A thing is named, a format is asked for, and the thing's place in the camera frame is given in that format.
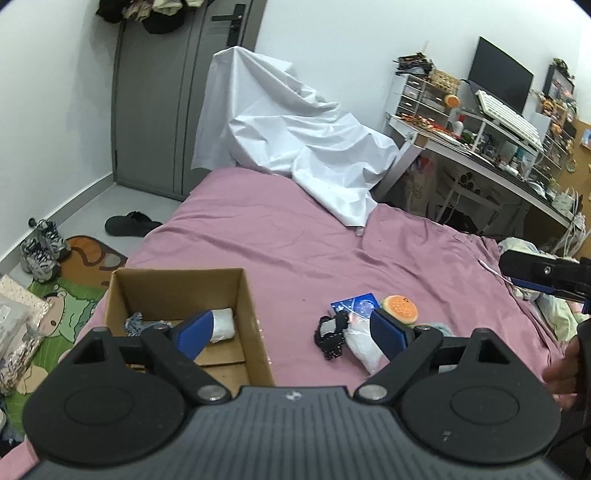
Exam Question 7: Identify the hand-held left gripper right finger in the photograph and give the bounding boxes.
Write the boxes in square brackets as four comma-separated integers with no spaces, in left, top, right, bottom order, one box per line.
[353,308,523,402]

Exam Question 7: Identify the wicker basket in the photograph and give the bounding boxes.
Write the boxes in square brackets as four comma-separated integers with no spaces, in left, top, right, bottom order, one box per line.
[429,69,461,94]

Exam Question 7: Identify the bed with pink sheet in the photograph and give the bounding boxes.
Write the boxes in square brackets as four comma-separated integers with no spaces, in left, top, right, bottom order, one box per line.
[0,166,575,480]

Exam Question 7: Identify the white cables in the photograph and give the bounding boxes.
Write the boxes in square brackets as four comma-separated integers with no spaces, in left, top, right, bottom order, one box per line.
[553,188,588,256]

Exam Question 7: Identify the light green blanket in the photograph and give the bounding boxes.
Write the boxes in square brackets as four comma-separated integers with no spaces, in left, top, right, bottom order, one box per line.
[498,237,591,343]

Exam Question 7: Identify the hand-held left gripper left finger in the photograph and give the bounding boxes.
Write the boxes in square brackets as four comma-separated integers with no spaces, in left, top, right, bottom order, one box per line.
[69,309,232,403]

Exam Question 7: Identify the cartoon floor mat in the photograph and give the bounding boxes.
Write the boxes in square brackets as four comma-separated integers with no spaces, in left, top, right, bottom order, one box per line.
[0,235,128,409]

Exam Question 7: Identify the black monitor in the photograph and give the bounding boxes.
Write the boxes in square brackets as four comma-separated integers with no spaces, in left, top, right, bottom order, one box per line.
[467,36,535,116]

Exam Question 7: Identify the black door handle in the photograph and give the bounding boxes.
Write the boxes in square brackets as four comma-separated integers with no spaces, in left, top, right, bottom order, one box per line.
[213,4,246,32]

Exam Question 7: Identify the white stick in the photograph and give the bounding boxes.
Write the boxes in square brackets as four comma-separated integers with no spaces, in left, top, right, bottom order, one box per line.
[479,260,514,283]

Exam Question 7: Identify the black slipper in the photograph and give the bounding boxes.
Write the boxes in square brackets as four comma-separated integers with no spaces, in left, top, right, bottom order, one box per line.
[105,215,148,237]
[127,211,164,230]

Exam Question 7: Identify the white rolled cloth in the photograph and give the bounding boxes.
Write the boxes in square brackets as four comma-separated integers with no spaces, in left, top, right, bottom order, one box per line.
[205,308,237,345]

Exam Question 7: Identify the silver foil bag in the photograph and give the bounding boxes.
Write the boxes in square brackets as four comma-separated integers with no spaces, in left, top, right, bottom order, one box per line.
[0,295,52,394]

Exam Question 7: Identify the white keyboard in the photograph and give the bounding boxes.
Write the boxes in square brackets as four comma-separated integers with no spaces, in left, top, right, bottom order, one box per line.
[475,89,544,149]

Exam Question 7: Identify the white drawer organizer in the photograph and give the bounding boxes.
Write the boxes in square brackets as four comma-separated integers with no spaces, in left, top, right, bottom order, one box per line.
[382,73,456,128]

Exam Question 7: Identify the burger plush toy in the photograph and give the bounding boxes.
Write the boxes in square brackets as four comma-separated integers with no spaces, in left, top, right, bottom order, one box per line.
[379,295,419,329]

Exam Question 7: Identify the person's right hand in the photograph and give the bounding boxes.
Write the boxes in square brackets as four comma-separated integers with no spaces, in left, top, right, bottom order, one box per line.
[543,340,583,409]

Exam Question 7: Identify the clear plastic bag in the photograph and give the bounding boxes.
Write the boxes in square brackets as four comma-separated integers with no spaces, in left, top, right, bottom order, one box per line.
[344,318,393,374]

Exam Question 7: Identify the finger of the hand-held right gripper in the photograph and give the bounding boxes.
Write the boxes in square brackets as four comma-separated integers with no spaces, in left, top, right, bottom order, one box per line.
[499,250,591,303]

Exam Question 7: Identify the blue white patterned cloth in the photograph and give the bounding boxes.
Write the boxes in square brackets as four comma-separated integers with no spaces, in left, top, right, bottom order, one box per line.
[124,312,154,337]

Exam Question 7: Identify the blue packet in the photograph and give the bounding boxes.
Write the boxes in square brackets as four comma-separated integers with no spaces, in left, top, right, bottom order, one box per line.
[331,292,380,324]

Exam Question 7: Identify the white desk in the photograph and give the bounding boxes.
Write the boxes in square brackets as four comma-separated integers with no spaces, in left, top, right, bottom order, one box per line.
[387,113,585,232]

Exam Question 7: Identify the grey door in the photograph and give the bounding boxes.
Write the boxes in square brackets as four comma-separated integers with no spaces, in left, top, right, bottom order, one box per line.
[111,0,269,202]

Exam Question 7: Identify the hanging clothes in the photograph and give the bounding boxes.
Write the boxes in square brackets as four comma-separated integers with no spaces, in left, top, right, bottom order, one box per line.
[96,0,206,35]

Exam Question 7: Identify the white cover sheet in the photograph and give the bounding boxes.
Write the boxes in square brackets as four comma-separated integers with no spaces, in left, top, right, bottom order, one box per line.
[191,46,400,228]

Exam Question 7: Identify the paper bag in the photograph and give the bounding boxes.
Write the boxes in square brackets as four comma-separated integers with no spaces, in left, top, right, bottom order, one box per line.
[405,157,440,217]

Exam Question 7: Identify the cardboard box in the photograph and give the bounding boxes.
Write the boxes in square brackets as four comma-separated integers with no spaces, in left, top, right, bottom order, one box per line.
[104,268,277,388]

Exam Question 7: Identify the patterned beige packet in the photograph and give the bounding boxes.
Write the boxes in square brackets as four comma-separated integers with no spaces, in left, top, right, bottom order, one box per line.
[0,274,49,315]

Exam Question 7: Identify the picture frame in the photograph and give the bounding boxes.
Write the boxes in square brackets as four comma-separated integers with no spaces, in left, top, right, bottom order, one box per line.
[542,65,576,100]

